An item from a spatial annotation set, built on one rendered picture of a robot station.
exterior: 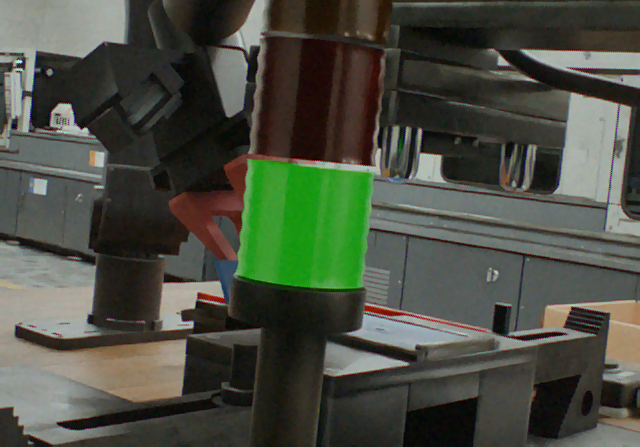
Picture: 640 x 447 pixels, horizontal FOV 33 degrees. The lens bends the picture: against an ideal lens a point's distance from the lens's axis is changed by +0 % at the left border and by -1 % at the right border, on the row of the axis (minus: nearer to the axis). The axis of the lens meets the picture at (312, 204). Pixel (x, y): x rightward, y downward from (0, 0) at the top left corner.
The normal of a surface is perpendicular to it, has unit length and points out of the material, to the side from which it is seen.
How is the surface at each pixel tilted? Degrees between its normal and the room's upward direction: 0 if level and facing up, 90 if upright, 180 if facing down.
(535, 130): 90
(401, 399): 90
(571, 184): 90
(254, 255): 76
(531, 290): 90
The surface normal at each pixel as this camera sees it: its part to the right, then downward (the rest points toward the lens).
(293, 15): -0.49, 0.24
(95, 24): -0.69, -0.04
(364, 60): 0.63, -0.14
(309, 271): 0.12, 0.31
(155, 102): 0.71, -0.39
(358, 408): 0.76, 0.11
